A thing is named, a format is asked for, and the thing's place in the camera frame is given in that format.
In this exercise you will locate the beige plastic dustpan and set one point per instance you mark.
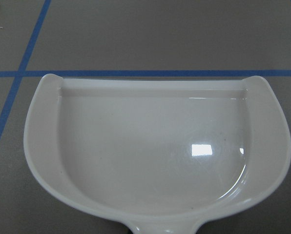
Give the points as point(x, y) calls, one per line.
point(161, 157)

